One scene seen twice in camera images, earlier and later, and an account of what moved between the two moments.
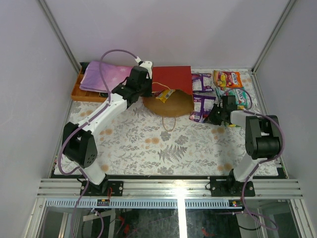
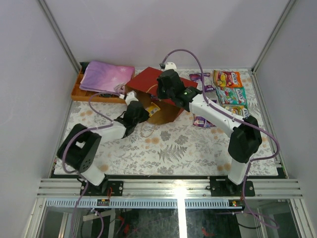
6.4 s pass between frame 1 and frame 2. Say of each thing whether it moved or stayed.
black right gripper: moved
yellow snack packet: moved
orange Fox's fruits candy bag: stayed
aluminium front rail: stayed
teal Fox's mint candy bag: stayed
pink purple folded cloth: stayed
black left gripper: moved
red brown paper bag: moved
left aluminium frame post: stayed
